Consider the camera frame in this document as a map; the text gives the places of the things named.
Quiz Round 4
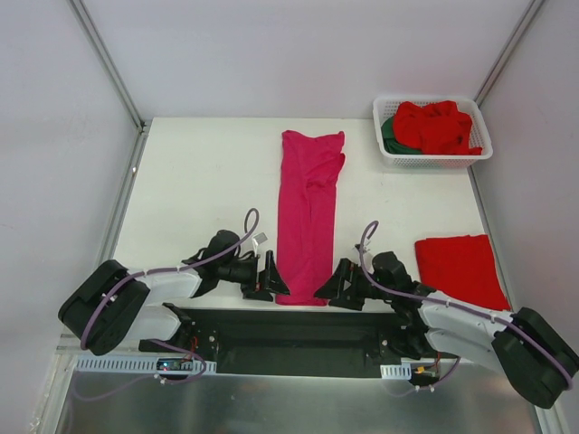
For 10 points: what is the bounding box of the pink t shirt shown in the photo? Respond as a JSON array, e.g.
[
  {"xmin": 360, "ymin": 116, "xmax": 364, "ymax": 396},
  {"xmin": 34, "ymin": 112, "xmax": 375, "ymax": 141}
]
[{"xmin": 275, "ymin": 130, "xmax": 346, "ymax": 307}]

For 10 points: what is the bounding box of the white plastic laundry basket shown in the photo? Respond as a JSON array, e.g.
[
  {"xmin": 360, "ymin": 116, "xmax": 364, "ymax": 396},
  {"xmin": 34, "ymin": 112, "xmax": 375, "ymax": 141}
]
[{"xmin": 373, "ymin": 96, "xmax": 493, "ymax": 169}]

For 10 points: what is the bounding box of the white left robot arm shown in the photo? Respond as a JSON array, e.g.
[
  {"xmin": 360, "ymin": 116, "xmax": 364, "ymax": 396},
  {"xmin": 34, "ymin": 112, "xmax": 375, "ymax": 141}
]
[{"xmin": 58, "ymin": 230, "xmax": 290, "ymax": 356}]

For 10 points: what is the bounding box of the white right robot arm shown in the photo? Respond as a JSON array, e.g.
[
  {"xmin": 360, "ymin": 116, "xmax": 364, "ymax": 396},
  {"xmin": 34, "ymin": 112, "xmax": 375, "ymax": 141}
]
[{"xmin": 315, "ymin": 251, "xmax": 578, "ymax": 409}]

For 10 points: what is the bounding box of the folded red t shirt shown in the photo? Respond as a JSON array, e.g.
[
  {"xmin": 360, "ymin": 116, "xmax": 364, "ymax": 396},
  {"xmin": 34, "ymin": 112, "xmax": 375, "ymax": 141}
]
[{"xmin": 414, "ymin": 234, "xmax": 511, "ymax": 311}]

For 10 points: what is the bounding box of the green t shirt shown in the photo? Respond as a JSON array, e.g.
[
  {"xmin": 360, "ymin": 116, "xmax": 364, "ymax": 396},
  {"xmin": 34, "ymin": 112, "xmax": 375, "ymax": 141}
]
[{"xmin": 381, "ymin": 116, "xmax": 422, "ymax": 155}]

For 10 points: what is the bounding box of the red crumpled t shirt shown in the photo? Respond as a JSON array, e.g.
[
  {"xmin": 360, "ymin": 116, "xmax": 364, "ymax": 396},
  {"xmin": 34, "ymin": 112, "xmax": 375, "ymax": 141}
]
[{"xmin": 394, "ymin": 100, "xmax": 482, "ymax": 156}]

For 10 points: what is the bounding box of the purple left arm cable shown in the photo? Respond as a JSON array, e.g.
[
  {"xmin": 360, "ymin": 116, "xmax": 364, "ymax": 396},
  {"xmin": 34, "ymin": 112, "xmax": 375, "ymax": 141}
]
[{"xmin": 71, "ymin": 208, "xmax": 261, "ymax": 401}]

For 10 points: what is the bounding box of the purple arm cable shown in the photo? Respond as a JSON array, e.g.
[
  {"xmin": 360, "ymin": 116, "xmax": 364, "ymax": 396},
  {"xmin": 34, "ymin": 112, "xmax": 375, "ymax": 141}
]
[
  {"xmin": 71, "ymin": 208, "xmax": 261, "ymax": 401},
  {"xmin": 358, "ymin": 221, "xmax": 576, "ymax": 390}
]

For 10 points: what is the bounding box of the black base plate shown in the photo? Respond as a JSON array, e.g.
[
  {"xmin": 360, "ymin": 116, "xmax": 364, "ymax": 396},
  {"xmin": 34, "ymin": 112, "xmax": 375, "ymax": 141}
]
[{"xmin": 136, "ymin": 305, "xmax": 518, "ymax": 379}]

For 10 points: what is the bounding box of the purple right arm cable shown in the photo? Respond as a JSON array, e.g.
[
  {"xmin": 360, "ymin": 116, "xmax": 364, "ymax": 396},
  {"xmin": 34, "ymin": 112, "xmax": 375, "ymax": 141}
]
[{"xmin": 358, "ymin": 221, "xmax": 576, "ymax": 390}]

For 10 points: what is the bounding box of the aluminium frame rail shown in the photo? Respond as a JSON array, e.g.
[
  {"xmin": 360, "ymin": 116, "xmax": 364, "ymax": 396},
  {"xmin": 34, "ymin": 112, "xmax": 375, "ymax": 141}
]
[{"xmin": 56, "ymin": 318, "xmax": 547, "ymax": 379}]

